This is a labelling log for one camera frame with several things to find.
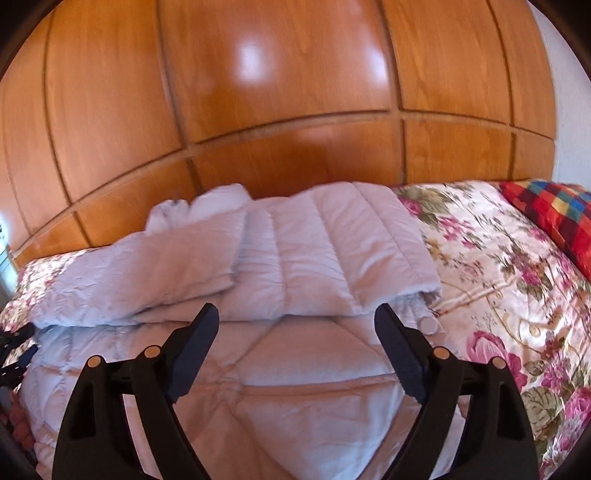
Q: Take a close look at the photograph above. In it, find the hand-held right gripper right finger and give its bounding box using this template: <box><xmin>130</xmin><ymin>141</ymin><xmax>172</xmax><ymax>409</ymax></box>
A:
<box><xmin>374</xmin><ymin>303</ymin><xmax>541</xmax><ymax>480</ymax></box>

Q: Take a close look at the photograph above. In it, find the white quilted puffer jacket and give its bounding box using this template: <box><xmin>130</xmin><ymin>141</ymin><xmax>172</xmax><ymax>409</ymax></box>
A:
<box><xmin>21</xmin><ymin>182</ymin><xmax>467</xmax><ymax>480</ymax></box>

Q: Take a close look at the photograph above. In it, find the floral bedspread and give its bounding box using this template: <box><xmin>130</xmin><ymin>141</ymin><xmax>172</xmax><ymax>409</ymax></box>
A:
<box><xmin>0</xmin><ymin>180</ymin><xmax>591</xmax><ymax>472</ymax></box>

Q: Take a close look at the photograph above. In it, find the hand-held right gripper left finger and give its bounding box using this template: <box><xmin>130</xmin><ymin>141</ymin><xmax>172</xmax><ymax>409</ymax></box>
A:
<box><xmin>52</xmin><ymin>303</ymin><xmax>219</xmax><ymax>480</ymax></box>

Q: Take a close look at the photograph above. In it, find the colourful checked pillow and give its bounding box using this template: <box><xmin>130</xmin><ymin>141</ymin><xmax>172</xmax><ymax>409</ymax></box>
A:
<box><xmin>499</xmin><ymin>180</ymin><xmax>591</xmax><ymax>283</ymax></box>

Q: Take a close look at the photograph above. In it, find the wooden panelled headboard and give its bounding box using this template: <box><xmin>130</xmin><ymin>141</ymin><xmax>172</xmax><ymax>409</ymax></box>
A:
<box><xmin>0</xmin><ymin>0</ymin><xmax>557</xmax><ymax>269</ymax></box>

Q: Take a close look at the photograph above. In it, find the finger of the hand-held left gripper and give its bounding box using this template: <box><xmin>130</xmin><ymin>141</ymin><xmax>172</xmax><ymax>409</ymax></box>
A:
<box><xmin>0</xmin><ymin>323</ymin><xmax>38</xmax><ymax>385</ymax></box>

